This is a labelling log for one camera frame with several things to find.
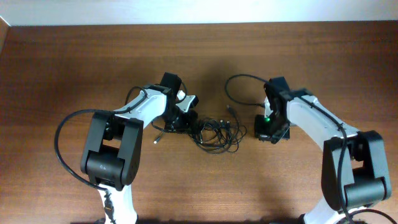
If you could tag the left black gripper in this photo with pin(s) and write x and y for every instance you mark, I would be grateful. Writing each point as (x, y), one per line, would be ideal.
(188, 126)

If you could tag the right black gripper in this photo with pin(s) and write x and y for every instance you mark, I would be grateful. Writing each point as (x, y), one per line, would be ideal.
(260, 132)

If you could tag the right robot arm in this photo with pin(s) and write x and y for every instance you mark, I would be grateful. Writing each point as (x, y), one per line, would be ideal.
(355, 173)

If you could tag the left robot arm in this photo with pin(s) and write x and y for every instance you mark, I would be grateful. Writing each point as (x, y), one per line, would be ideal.
(112, 151)

